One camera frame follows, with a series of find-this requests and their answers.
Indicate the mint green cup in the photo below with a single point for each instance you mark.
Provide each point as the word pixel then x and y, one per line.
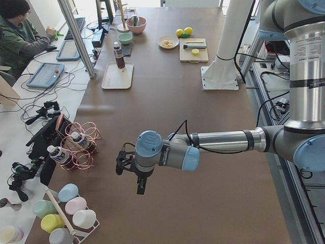
pixel 43 208

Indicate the bottle in rack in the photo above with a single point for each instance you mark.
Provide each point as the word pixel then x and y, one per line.
pixel 59 154
pixel 80 140

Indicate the blue cup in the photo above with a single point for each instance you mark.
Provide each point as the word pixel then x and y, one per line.
pixel 68 192

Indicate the metal bar tool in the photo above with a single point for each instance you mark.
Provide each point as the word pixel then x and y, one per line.
pixel 194 46

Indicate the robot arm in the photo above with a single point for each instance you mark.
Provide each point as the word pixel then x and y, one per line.
pixel 300 140

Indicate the green bowl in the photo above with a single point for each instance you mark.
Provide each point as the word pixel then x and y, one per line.
pixel 125 38

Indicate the white cup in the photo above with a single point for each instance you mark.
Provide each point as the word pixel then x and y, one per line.
pixel 84 218

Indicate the blue teach pendant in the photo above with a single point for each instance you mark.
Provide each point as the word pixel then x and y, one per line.
pixel 68 51
pixel 46 75

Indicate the black monitor stand device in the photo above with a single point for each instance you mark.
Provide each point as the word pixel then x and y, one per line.
pixel 45 137

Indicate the yellow lemon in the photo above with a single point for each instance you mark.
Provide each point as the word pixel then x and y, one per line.
pixel 188 30
pixel 179 32

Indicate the pink cup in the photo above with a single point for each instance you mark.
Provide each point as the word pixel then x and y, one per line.
pixel 75 204

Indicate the white cup rack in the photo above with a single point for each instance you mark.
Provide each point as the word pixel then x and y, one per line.
pixel 79 234

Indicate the yellow cup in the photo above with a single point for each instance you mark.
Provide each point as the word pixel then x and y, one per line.
pixel 51 222

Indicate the cream rectangular tray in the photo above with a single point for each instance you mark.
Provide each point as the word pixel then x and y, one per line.
pixel 115 78

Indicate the glazed twisted donut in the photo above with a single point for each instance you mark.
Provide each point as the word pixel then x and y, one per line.
pixel 167 44

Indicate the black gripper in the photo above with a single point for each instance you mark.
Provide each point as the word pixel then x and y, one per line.
pixel 142 175

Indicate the wooden cutting board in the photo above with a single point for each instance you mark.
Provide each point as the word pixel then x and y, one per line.
pixel 185 55

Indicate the aluminium frame post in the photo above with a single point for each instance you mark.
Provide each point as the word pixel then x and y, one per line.
pixel 70 20

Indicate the wooden mug tree stand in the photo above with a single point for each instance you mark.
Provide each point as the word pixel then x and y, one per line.
pixel 121 27

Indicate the blue teach pendant near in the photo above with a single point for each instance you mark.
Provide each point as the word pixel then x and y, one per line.
pixel 46 75

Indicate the green lime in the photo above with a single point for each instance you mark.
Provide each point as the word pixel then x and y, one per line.
pixel 185 35

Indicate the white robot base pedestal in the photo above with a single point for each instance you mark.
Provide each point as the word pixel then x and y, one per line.
pixel 221 74

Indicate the dark tea bottle on tray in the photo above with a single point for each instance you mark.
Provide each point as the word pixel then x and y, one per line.
pixel 118 55

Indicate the dark grey cloth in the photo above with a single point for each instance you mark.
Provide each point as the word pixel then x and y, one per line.
pixel 126 49

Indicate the blue teach pendant far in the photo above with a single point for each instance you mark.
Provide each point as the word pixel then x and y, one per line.
pixel 68 51

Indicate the white round plate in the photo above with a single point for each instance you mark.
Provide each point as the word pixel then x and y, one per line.
pixel 172 38

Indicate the lemon half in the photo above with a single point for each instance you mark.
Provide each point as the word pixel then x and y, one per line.
pixel 195 52

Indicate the seated person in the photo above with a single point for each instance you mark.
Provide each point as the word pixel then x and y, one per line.
pixel 20 41

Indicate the copper wire bottle rack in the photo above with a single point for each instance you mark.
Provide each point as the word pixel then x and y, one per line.
pixel 82 159

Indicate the metal scoop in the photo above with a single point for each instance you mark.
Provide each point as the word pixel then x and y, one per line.
pixel 134 20

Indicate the grey cup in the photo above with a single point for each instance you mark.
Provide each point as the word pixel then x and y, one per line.
pixel 61 236

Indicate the pink bowl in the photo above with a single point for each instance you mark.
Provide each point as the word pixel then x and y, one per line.
pixel 139 28

